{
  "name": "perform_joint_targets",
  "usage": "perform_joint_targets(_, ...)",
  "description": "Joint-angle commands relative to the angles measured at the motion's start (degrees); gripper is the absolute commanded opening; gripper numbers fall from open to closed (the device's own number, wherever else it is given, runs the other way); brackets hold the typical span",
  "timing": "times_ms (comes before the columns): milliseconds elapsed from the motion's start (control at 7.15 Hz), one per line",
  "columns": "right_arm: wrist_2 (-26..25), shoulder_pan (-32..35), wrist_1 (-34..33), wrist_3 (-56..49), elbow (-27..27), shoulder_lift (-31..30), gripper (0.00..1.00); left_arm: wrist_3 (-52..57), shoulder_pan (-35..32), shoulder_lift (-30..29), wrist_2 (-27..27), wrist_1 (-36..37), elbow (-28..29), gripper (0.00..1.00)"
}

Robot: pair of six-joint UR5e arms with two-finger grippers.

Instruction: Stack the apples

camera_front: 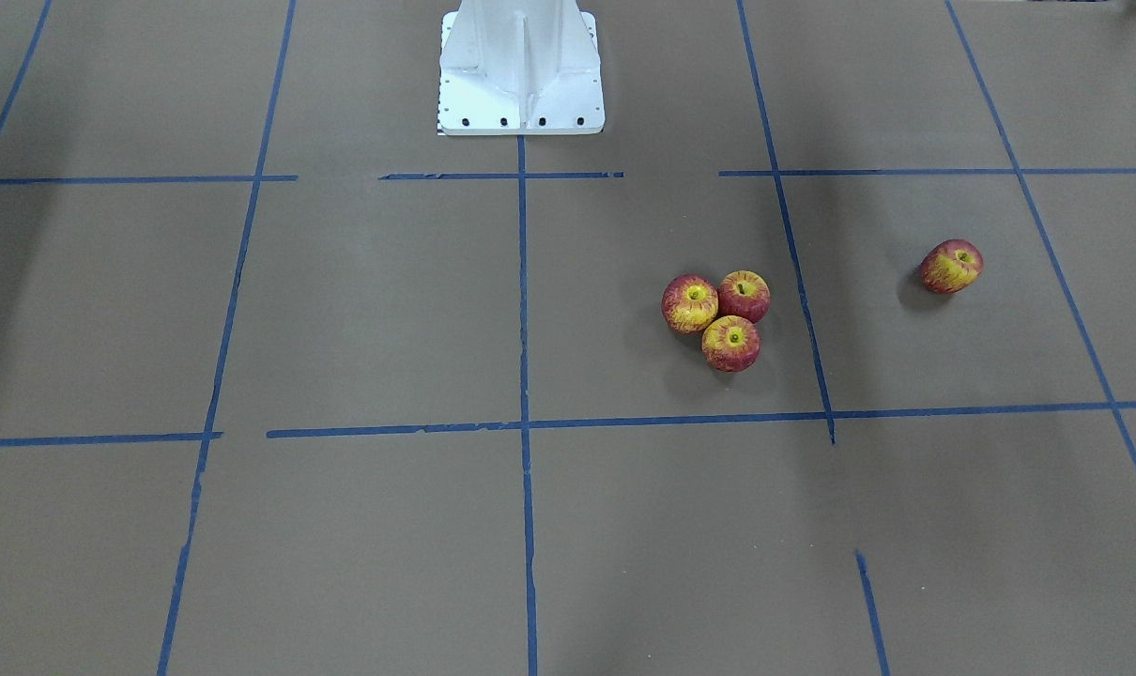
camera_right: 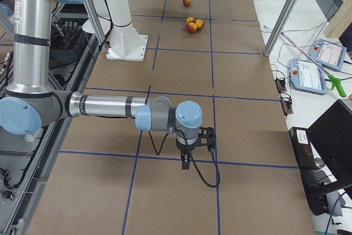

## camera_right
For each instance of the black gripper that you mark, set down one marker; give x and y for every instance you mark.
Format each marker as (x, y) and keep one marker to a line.
(186, 149)

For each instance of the lone red yellow apple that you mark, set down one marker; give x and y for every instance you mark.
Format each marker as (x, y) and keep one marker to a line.
(186, 3)

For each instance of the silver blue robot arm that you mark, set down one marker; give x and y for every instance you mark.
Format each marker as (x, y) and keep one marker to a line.
(30, 104)

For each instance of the orange black connector box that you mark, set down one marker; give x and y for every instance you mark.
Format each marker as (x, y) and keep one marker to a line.
(280, 85)

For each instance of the front red yellow apple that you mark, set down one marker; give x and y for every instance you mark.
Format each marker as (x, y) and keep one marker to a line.
(191, 28)

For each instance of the right red yellow apple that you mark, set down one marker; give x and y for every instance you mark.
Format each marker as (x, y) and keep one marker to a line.
(200, 24)

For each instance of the back red yellow apple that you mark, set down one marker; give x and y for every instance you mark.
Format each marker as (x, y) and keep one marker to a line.
(190, 20)

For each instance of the black computer box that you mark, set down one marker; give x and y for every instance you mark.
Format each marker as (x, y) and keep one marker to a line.
(305, 163)

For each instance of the near blue teach pendant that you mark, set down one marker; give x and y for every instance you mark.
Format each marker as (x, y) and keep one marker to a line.
(306, 76)

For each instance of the blue teach pendant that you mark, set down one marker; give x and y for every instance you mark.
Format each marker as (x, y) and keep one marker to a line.
(329, 54)
(306, 76)

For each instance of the black monitor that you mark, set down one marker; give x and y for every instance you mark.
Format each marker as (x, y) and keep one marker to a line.
(330, 135)

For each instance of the far blue teach pendant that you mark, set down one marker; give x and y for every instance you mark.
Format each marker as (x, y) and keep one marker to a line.
(329, 54)

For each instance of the wooden board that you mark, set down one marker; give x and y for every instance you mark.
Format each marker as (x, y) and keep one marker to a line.
(339, 22)

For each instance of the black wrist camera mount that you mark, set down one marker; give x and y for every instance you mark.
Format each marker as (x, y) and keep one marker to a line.
(207, 137)

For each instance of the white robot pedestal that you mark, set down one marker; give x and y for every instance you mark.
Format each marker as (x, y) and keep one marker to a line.
(125, 42)

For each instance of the green handled grabber stick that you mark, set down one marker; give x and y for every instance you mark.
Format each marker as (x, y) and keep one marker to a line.
(336, 82)

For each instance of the aluminium frame post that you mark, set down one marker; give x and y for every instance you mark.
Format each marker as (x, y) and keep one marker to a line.
(281, 21)

